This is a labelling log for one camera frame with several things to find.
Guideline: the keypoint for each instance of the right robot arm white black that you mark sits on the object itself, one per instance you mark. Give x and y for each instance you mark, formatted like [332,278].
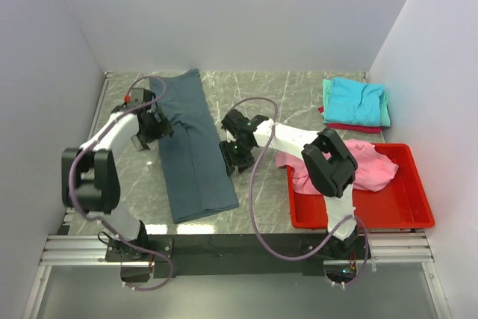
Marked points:
[330,166]

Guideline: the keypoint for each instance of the cyan folded t shirt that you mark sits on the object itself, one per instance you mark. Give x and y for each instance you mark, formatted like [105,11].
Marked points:
[354,100]

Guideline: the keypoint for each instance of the teal green folded t shirt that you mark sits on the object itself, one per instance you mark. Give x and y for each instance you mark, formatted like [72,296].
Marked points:
[386,110]

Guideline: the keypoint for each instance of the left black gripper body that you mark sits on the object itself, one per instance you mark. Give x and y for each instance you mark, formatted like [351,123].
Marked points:
[160,127]

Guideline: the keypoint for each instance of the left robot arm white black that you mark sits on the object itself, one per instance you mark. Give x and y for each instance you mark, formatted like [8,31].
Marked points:
[90,182]

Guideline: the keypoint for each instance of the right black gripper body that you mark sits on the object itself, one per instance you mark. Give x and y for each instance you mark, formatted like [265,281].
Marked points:
[231,159]

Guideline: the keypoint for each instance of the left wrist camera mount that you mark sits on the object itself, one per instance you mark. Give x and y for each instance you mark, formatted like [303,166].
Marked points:
[138,96]

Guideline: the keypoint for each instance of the slate blue t shirt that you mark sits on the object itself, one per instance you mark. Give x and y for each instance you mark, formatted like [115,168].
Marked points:
[192,163]

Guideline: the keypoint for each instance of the aluminium extrusion rail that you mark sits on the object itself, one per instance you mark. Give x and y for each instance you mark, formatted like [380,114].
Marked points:
[73,281]

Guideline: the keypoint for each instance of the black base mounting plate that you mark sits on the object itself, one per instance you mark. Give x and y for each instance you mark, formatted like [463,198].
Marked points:
[200,255]

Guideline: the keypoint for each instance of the red plastic bin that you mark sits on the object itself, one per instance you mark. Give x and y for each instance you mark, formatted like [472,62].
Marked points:
[402,204]

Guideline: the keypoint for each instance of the crimson folded t shirt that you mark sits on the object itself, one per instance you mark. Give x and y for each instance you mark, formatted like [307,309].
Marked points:
[361,129]

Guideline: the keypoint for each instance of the pink t shirt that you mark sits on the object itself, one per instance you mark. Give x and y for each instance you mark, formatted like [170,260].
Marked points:
[374,172]

